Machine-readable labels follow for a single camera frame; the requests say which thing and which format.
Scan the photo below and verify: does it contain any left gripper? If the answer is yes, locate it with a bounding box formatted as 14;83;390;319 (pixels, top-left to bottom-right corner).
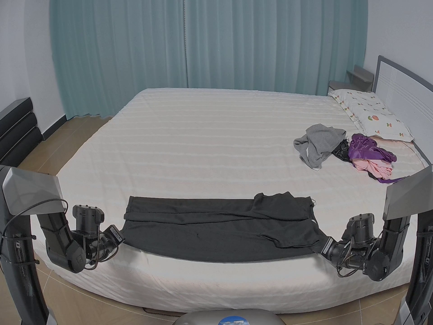
97;225;125;260

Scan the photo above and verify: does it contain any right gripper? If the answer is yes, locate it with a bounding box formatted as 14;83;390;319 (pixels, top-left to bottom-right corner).
320;237;345;262

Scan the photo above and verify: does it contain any black T-shirt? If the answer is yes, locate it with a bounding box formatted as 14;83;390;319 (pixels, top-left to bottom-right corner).
120;192;330;262

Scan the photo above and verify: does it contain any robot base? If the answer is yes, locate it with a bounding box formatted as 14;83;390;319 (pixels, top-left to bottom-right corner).
173;310;283;325

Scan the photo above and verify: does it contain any bed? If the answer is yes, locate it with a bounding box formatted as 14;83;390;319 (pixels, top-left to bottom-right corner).
30;54;433;314

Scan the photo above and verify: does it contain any pink garment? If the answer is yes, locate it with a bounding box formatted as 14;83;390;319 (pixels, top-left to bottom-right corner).
352;159;393;179

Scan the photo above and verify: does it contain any black shiny garment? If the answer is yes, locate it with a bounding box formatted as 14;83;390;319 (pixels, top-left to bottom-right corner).
332;139;352;163

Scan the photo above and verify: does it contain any purple garment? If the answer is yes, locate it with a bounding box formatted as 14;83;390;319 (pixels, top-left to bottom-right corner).
348;133;411;184

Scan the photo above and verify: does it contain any grey garment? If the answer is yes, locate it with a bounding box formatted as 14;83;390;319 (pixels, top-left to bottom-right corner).
294;124;347;171

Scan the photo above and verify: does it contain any white printed pillow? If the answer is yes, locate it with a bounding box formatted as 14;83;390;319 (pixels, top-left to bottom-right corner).
328;89;415;142

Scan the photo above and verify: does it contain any black chest of drawers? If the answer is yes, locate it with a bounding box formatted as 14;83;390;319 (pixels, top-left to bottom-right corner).
0;97;44;165

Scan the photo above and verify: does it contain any grey bedside table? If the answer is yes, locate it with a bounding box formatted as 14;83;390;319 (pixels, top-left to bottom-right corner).
328;65;374;92

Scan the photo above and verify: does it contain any blue-green curtain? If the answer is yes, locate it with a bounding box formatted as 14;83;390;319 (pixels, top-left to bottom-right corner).
50;0;188;119
185;0;369;95

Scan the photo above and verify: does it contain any black cable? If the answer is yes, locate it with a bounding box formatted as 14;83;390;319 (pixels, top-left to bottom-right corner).
0;198;68;246
85;247;119;271
336;259;366;278
144;307;180;317

